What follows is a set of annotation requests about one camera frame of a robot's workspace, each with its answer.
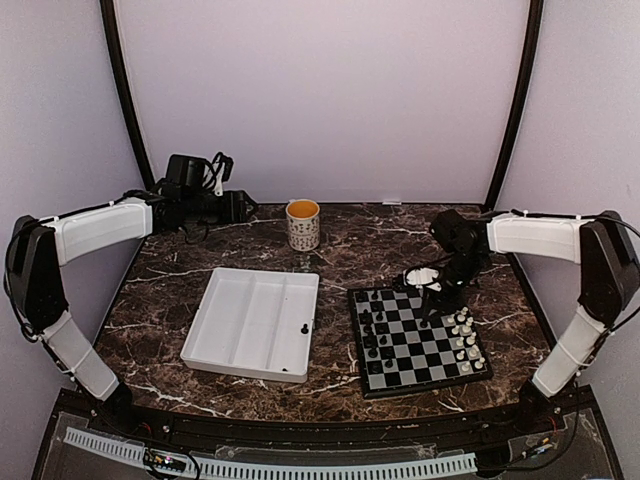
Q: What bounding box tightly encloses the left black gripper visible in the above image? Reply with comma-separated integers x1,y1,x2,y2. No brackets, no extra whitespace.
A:
182,190,258,225

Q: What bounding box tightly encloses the white plastic tray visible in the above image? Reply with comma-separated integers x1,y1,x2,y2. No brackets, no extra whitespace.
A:
180,267,320,384

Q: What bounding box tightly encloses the right black frame post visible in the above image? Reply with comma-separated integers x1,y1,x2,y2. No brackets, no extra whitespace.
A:
484,0,544,210

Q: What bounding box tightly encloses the black frame post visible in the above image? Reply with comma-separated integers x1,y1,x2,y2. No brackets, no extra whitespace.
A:
99,0,156,190
484,0,544,210

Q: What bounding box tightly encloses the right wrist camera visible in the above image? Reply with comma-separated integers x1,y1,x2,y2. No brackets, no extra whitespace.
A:
392,267,441,291

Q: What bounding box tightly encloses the left black frame post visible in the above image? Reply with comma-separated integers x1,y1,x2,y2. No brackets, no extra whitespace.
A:
99,0,156,190

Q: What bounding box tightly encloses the white chess piece row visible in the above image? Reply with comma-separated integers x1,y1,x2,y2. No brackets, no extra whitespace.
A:
443,307,489,376

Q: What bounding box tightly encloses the white slotted cable duct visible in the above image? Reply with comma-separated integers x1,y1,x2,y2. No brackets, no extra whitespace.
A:
63,427,477,479

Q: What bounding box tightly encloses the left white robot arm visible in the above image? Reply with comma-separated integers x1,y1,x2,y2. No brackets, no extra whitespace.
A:
3,152,258,436

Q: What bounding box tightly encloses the yellow patterned mug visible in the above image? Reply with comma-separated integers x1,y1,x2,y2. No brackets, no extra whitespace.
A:
285,199,320,252

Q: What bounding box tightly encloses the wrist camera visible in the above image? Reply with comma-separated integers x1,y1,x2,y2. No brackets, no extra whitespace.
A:
392,267,441,291
204,152,234,197

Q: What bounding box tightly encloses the black white chess board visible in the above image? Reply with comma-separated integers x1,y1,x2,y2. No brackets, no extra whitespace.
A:
347,287,493,399

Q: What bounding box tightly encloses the black chess pieces pile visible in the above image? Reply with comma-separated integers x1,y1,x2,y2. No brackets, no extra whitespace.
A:
283,323,309,374

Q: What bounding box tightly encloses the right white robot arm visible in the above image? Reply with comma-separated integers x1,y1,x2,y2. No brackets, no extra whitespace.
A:
423,210,639,398

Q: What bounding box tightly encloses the black front rail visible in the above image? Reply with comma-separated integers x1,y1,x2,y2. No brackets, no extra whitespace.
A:
45,387,606,453

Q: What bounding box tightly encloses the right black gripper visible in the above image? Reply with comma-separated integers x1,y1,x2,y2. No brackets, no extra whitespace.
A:
421,250,488,321

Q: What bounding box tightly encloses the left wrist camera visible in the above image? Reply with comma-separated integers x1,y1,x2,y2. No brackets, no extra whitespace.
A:
204,152,234,197

